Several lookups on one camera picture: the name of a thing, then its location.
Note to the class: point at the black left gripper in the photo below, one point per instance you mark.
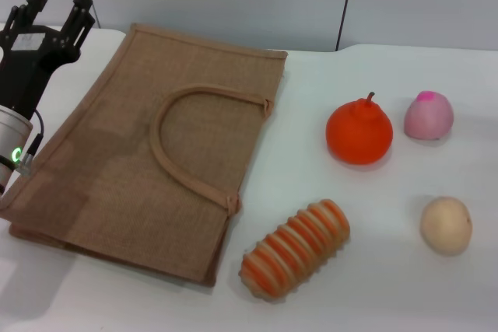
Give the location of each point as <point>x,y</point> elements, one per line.
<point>27,60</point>

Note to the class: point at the brown jute handbag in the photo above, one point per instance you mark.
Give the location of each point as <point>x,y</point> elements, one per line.
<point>155,161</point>

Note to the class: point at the pink peach toy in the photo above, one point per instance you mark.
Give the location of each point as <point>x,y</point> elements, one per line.
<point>428,118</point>

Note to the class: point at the thin dark vertical rod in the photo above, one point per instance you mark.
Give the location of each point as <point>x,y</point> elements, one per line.
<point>346,5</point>

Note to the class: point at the orange pear toy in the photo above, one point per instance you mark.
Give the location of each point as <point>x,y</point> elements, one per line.
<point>358,133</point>

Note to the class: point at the orange striped bread toy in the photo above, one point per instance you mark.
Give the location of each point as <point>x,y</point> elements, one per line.
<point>295,250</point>

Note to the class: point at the beige round fruit toy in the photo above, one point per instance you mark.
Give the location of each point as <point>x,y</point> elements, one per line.
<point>445,227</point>

